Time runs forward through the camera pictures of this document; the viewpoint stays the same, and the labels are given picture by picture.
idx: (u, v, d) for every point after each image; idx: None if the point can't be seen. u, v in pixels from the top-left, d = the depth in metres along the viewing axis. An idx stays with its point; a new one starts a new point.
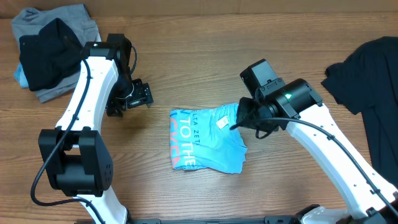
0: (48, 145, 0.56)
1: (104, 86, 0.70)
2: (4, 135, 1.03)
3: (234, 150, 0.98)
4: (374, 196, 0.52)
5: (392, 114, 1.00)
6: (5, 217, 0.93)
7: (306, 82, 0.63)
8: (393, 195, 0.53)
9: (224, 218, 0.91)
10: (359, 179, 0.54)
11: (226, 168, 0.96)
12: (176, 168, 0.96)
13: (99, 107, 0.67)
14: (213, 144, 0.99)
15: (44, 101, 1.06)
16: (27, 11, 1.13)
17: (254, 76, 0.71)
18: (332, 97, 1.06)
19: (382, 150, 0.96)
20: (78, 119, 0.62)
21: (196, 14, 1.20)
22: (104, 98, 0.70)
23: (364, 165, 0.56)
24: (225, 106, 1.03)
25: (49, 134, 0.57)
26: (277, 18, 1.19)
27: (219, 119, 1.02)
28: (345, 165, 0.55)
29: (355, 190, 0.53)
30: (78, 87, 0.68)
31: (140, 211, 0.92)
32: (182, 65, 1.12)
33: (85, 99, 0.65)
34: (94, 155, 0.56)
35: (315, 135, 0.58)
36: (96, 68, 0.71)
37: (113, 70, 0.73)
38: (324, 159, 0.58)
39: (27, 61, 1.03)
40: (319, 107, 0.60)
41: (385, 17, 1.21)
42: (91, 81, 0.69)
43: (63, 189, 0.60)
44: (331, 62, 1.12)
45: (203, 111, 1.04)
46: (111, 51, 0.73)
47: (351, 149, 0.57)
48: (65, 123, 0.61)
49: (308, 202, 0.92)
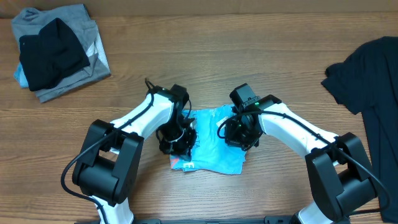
0: (96, 133, 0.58)
1: (157, 117, 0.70)
2: (5, 135, 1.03)
3: (232, 151, 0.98)
4: (318, 142, 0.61)
5: (392, 114, 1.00)
6: (5, 217, 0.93)
7: (270, 94, 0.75)
8: (333, 137, 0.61)
9: (224, 218, 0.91)
10: (305, 134, 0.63)
11: (225, 169, 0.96)
12: (174, 168, 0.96)
13: (147, 130, 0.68)
14: (213, 146, 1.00)
15: (44, 101, 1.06)
16: (27, 11, 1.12)
17: (237, 96, 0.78)
18: (332, 97, 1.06)
19: (382, 150, 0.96)
20: (130, 124, 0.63)
21: (196, 14, 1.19)
22: (153, 126, 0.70)
23: (310, 125, 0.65)
24: (224, 107, 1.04)
25: (102, 124, 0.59)
26: (277, 18, 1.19)
27: (219, 119, 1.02)
28: (295, 129, 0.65)
29: (303, 144, 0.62)
30: (137, 107, 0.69)
31: (141, 211, 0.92)
32: (182, 65, 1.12)
33: (141, 116, 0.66)
34: (130, 159, 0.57)
35: (274, 118, 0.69)
36: (159, 101, 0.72)
37: (168, 111, 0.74)
38: (285, 134, 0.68)
39: (28, 61, 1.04)
40: (277, 104, 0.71)
41: (385, 17, 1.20)
42: (151, 108, 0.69)
43: (84, 184, 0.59)
44: (331, 62, 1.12)
45: (203, 112, 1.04)
46: (174, 97, 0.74)
47: (301, 118, 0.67)
48: (119, 123, 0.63)
49: (308, 202, 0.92)
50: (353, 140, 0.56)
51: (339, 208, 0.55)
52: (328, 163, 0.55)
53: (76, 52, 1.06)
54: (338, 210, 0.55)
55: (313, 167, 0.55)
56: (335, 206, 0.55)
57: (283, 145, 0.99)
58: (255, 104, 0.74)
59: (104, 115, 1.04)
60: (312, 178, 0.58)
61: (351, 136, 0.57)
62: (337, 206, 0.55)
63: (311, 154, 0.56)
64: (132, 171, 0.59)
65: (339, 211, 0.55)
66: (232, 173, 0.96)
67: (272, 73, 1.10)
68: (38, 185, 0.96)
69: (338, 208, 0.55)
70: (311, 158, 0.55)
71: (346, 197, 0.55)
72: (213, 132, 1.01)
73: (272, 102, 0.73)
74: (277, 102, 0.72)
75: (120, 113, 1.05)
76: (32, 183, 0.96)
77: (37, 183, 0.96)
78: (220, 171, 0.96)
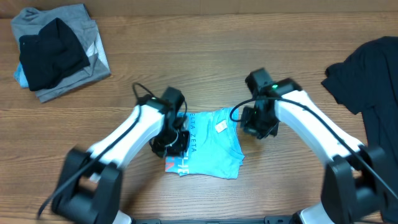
0: (74, 165, 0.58)
1: (143, 135, 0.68)
2: (5, 135, 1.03)
3: (229, 156, 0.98)
4: (341, 147, 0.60)
5: (392, 114, 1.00)
6: (6, 217, 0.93)
7: (290, 78, 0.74)
8: (357, 146, 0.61)
9: (224, 218, 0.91)
10: (327, 135, 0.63)
11: (220, 173, 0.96)
12: (168, 171, 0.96)
13: (133, 148, 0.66)
14: (209, 150, 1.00)
15: (44, 101, 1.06)
16: (27, 11, 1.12)
17: (254, 80, 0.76)
18: (332, 97, 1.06)
19: (382, 150, 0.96)
20: (111, 150, 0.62)
21: (196, 14, 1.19)
22: (141, 141, 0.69)
23: (333, 126, 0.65)
24: (224, 110, 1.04)
25: (81, 154, 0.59)
26: (277, 18, 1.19)
27: (217, 123, 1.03)
28: (316, 127, 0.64)
29: (323, 145, 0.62)
30: (122, 125, 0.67)
31: (141, 211, 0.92)
32: (182, 65, 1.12)
33: (122, 139, 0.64)
34: (109, 193, 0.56)
35: (293, 108, 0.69)
36: (147, 115, 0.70)
37: (157, 124, 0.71)
38: (301, 126, 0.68)
39: (27, 61, 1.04)
40: (298, 92, 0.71)
41: (385, 17, 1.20)
42: (137, 124, 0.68)
43: (64, 217, 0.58)
44: (331, 62, 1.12)
45: (202, 114, 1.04)
46: (165, 107, 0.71)
47: (321, 114, 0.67)
48: (99, 148, 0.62)
49: (308, 202, 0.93)
50: (378, 154, 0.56)
51: (349, 219, 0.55)
52: (349, 172, 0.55)
53: (76, 52, 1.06)
54: (347, 219, 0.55)
55: (334, 175, 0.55)
56: (345, 215, 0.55)
57: (283, 145, 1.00)
58: (273, 87, 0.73)
59: (104, 115, 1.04)
60: (328, 185, 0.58)
61: (376, 148, 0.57)
62: (346, 216, 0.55)
63: (334, 161, 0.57)
64: (114, 202, 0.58)
65: (347, 220, 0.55)
66: (228, 178, 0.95)
67: (272, 73, 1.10)
68: (38, 185, 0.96)
69: (348, 218, 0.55)
70: (331, 166, 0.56)
71: (357, 209, 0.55)
72: (211, 136, 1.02)
73: (293, 86, 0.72)
74: (298, 89, 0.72)
75: (120, 113, 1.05)
76: (32, 183, 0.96)
77: (37, 183, 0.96)
78: (216, 176, 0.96)
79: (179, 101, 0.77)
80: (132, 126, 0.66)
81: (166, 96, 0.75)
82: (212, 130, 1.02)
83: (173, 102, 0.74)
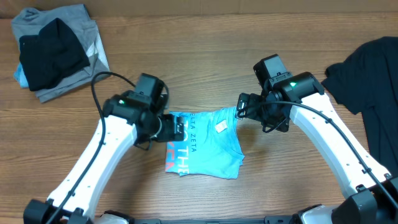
0: (34, 218, 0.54)
1: (111, 160, 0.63)
2: (5, 135, 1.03)
3: (229, 156, 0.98)
4: (366, 176, 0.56)
5: (392, 114, 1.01)
6: (5, 217, 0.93)
7: (310, 74, 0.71)
8: (384, 175, 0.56)
9: (224, 218, 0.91)
10: (350, 159, 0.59)
11: (220, 173, 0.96)
12: (168, 171, 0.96)
13: (104, 175, 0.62)
14: (209, 150, 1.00)
15: (44, 101, 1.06)
16: (27, 11, 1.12)
17: (265, 69, 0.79)
18: (332, 97, 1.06)
19: (382, 150, 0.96)
20: (73, 195, 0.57)
21: (196, 14, 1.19)
22: (113, 163, 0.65)
23: (359, 148, 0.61)
24: (224, 109, 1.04)
25: (43, 209, 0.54)
26: (277, 18, 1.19)
27: (217, 123, 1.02)
28: (339, 146, 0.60)
29: (346, 169, 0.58)
30: (86, 152, 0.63)
31: (141, 211, 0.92)
32: (183, 65, 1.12)
33: (86, 177, 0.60)
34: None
35: (314, 119, 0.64)
36: (112, 134, 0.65)
37: (128, 138, 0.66)
38: (321, 140, 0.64)
39: (28, 61, 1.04)
40: (320, 96, 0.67)
41: (385, 17, 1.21)
42: (103, 147, 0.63)
43: None
44: (331, 62, 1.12)
45: (202, 114, 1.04)
46: (135, 111, 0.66)
47: (344, 131, 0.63)
48: (59, 196, 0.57)
49: (308, 202, 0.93)
50: None
51: None
52: (373, 208, 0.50)
53: (76, 52, 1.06)
54: None
55: (357, 211, 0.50)
56: None
57: (283, 145, 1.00)
58: (293, 85, 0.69)
59: None
60: (344, 213, 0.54)
61: None
62: None
63: (358, 195, 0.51)
64: None
65: None
66: (228, 178, 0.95)
67: None
68: (37, 185, 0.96)
69: None
70: (355, 201, 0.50)
71: None
72: (211, 136, 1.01)
73: (312, 82, 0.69)
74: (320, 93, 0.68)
75: None
76: (32, 183, 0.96)
77: (37, 183, 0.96)
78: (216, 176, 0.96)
79: (153, 95, 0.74)
80: (97, 151, 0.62)
81: (137, 94, 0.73)
82: (212, 130, 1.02)
83: (146, 100, 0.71)
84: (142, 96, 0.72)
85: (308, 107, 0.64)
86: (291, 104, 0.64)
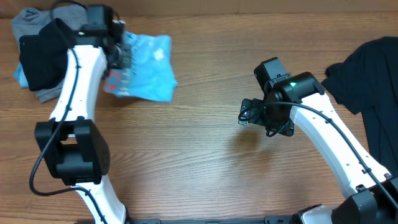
0: (44, 137, 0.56)
1: (93, 73, 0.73)
2: (4, 135, 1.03)
3: (163, 81, 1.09)
4: (367, 177, 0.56)
5: (392, 114, 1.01)
6: (5, 217, 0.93)
7: (308, 73, 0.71)
8: (384, 175, 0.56)
9: (224, 218, 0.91)
10: (349, 158, 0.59)
11: (153, 96, 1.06)
12: (110, 92, 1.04)
13: (91, 94, 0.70)
14: (147, 75, 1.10)
15: (44, 101, 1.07)
16: (28, 11, 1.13)
17: (265, 71, 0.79)
18: (332, 97, 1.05)
19: (382, 150, 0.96)
20: (71, 109, 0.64)
21: (196, 14, 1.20)
22: (95, 84, 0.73)
23: (359, 148, 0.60)
24: (161, 40, 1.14)
25: (45, 126, 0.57)
26: (277, 18, 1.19)
27: (155, 51, 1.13)
28: (339, 145, 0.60)
29: (344, 169, 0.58)
30: (68, 78, 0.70)
31: (140, 211, 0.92)
32: (182, 65, 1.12)
33: (78, 86, 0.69)
34: (91, 142, 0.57)
35: (316, 119, 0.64)
36: (84, 58, 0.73)
37: (101, 56, 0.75)
38: (321, 140, 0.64)
39: (28, 61, 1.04)
40: (321, 96, 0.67)
41: (385, 17, 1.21)
42: (81, 70, 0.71)
43: (64, 178, 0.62)
44: (331, 62, 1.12)
45: (143, 38, 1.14)
46: (97, 39, 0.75)
47: (344, 130, 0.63)
48: (59, 114, 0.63)
49: (308, 203, 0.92)
50: None
51: None
52: (372, 208, 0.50)
53: None
54: None
55: (357, 211, 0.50)
56: None
57: (283, 145, 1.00)
58: (293, 85, 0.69)
59: (104, 115, 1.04)
60: (345, 213, 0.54)
61: None
62: None
63: (357, 195, 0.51)
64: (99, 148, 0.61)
65: None
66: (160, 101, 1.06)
67: None
68: (38, 185, 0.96)
69: None
70: (353, 200, 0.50)
71: None
72: (149, 63, 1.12)
73: (310, 79, 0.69)
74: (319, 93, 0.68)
75: (120, 113, 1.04)
76: None
77: (37, 183, 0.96)
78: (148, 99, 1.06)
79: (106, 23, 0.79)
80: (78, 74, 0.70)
81: (92, 24, 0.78)
82: (152, 56, 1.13)
83: (102, 29, 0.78)
84: (97, 25, 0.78)
85: (307, 106, 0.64)
86: (291, 104, 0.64)
